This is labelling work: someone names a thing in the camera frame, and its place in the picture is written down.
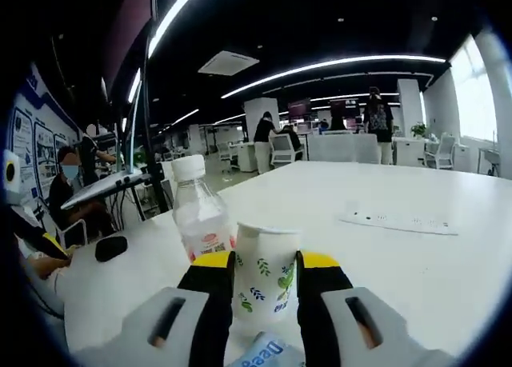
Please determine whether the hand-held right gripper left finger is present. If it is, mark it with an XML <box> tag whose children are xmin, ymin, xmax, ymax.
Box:
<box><xmin>74</xmin><ymin>251</ymin><xmax>238</xmax><ymax>367</ymax></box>

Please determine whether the black pole stand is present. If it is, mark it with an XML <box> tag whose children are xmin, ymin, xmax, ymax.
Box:
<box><xmin>141</xmin><ymin>34</ymin><xmax>174</xmax><ymax>221</ymax></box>

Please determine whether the small black oval object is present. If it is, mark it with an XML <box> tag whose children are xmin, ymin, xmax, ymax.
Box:
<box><xmin>94</xmin><ymin>236</ymin><xmax>130</xmax><ymax>263</ymax></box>

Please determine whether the light blue packet tabletop item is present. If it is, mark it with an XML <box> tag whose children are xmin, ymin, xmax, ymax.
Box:
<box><xmin>227</xmin><ymin>330</ymin><xmax>307</xmax><ymax>367</ymax></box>

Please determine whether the leaf-print paper cup tabletop item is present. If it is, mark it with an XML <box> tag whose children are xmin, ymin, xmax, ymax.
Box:
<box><xmin>231</xmin><ymin>221</ymin><xmax>302</xmax><ymax>324</ymax></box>

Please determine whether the white table socket panel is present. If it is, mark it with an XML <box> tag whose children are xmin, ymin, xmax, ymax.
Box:
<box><xmin>338</xmin><ymin>210</ymin><xmax>459</xmax><ymax>237</ymax></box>

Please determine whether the ceiling air vent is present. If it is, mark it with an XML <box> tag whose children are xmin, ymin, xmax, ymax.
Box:
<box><xmin>197</xmin><ymin>50</ymin><xmax>262</xmax><ymax>77</ymax></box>

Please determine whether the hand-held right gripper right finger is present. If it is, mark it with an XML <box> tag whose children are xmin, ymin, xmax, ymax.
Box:
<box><xmin>294</xmin><ymin>249</ymin><xmax>457</xmax><ymax>367</ymax></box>

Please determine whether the long ceiling light strip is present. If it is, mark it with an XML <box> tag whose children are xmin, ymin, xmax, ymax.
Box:
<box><xmin>146</xmin><ymin>0</ymin><xmax>206</xmax><ymax>59</ymax></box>
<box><xmin>221</xmin><ymin>54</ymin><xmax>447</xmax><ymax>100</ymax></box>

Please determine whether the white partition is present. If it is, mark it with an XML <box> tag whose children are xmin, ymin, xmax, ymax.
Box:
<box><xmin>306</xmin><ymin>133</ymin><xmax>382</xmax><ymax>165</ymax></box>

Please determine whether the white tilted side desk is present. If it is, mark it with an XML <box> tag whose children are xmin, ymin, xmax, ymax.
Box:
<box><xmin>59</xmin><ymin>170</ymin><xmax>154</xmax><ymax>210</ymax></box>

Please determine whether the dark pink hanging panel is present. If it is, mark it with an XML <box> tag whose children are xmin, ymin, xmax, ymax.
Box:
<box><xmin>102</xmin><ymin>0</ymin><xmax>154</xmax><ymax>81</ymax></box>

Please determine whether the clear water bottle tabletop item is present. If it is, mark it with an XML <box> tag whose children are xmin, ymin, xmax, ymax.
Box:
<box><xmin>170</xmin><ymin>154</ymin><xmax>238</xmax><ymax>264</ymax></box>

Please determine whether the white table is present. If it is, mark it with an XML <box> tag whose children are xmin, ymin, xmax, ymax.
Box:
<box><xmin>63</xmin><ymin>161</ymin><xmax>512</xmax><ymax>367</ymax></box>

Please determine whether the blue wall poster board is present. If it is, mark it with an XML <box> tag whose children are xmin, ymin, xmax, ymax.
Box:
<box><xmin>10</xmin><ymin>74</ymin><xmax>79</xmax><ymax>202</ymax></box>

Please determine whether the person's left hand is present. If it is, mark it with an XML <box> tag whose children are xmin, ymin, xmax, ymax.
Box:
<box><xmin>23</xmin><ymin>253</ymin><xmax>70</xmax><ymax>281</ymax></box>

